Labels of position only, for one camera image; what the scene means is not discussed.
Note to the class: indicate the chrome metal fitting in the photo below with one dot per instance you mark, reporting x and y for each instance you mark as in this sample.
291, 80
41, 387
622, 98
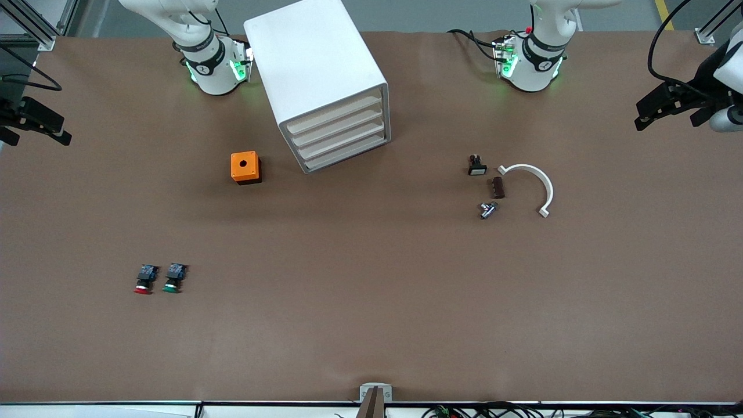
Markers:
486, 211

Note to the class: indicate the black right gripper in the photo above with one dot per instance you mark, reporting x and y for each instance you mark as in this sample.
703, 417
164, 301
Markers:
11, 110

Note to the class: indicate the brown cylindrical part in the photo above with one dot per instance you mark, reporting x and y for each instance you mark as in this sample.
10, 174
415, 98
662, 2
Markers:
498, 188

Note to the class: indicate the red push button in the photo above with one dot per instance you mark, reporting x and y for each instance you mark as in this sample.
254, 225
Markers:
145, 277

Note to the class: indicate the black switch with white face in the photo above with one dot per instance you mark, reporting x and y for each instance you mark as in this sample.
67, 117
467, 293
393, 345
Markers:
477, 168

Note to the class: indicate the green push button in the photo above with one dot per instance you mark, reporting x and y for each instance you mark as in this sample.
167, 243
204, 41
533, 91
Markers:
174, 276

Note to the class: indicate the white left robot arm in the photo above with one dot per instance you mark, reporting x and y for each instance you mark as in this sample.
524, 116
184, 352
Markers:
531, 75

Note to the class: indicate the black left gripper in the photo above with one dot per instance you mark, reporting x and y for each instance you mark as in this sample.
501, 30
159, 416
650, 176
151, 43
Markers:
698, 91

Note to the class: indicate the orange push button enclosure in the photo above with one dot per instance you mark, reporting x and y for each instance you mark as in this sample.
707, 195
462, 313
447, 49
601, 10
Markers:
244, 164

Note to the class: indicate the brown camera post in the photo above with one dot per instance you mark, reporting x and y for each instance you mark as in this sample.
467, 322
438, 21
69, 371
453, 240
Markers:
371, 406

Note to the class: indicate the grey metal bracket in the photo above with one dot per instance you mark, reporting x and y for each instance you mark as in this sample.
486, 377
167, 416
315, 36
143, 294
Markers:
364, 392

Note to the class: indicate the white curved plastic bracket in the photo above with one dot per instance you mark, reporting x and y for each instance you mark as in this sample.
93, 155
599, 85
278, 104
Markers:
549, 191

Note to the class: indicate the aluminium frame profile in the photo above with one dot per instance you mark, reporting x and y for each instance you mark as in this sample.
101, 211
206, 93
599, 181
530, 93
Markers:
35, 26
711, 29

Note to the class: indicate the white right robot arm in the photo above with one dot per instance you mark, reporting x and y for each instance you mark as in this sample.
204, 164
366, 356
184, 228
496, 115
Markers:
217, 81

